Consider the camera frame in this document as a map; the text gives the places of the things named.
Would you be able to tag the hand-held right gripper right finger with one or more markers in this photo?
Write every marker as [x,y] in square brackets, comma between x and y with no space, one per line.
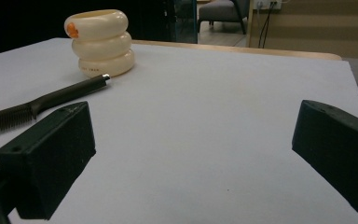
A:
[338,149]

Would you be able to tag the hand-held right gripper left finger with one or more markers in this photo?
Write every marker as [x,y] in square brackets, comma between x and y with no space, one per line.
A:
[49,155]

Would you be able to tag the black comb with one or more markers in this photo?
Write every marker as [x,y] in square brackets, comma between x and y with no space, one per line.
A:
[68,92]

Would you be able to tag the cream ringed holder cup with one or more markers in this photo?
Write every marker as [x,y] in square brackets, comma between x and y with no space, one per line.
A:
[102,46]

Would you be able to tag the white table cover sheet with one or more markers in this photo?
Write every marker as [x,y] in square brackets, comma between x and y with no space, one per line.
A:
[199,124]

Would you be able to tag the grey chair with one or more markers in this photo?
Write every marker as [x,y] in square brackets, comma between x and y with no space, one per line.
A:
[217,11]

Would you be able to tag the dark glass panel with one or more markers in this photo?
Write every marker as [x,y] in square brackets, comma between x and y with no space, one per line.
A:
[183,21]

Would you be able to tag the light wooden post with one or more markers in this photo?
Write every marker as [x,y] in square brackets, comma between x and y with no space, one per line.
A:
[250,25]

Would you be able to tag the white wall socket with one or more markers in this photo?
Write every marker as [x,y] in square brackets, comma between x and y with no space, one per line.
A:
[265,3]

